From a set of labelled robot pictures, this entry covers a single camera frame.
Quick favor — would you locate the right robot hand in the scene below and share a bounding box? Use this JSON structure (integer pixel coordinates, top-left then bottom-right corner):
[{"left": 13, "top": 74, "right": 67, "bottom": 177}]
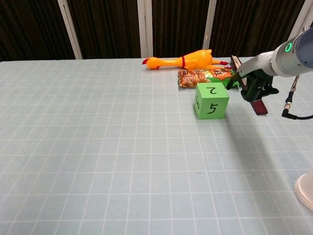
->
[{"left": 224, "top": 51, "right": 280, "bottom": 102}]

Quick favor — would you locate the green numbered cube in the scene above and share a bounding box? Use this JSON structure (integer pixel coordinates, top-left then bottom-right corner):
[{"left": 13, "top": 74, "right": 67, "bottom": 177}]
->
[{"left": 194, "top": 82, "right": 230, "bottom": 120}]

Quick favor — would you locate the dark maroon book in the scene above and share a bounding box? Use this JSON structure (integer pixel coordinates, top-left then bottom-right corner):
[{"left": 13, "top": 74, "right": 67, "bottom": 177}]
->
[{"left": 230, "top": 55, "right": 269, "bottom": 116}]

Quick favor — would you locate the green orange snack bag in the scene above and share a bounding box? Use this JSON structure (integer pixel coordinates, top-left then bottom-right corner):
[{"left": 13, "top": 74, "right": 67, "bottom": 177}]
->
[{"left": 178, "top": 68, "right": 240, "bottom": 91}]

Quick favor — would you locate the yellow rubber chicken toy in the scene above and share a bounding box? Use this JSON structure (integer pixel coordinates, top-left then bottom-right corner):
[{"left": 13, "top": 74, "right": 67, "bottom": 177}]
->
[{"left": 142, "top": 49, "right": 233, "bottom": 71}]

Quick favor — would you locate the white plastic jar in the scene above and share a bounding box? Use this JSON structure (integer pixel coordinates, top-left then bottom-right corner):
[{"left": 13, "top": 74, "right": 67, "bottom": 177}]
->
[{"left": 294, "top": 171, "right": 313, "bottom": 212}]

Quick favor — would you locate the light blue grid tablecloth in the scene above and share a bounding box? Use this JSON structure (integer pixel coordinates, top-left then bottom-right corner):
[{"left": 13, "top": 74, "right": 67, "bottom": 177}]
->
[{"left": 0, "top": 56, "right": 313, "bottom": 235}]

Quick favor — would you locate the dark brown curtain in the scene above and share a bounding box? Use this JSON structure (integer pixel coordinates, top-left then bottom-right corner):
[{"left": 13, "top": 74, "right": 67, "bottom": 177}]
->
[{"left": 0, "top": 0, "right": 313, "bottom": 62}]

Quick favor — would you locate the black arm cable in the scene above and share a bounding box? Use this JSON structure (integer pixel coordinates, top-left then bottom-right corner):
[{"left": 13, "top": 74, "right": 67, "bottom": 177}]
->
[{"left": 281, "top": 74, "right": 313, "bottom": 120}]

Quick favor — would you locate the white metal frame post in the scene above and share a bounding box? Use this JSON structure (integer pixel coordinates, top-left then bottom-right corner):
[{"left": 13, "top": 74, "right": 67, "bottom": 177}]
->
[
  {"left": 290, "top": 0, "right": 313, "bottom": 39},
  {"left": 136, "top": 0, "right": 154, "bottom": 59},
  {"left": 57, "top": 0, "right": 83, "bottom": 60},
  {"left": 202, "top": 0, "right": 218, "bottom": 56}
]

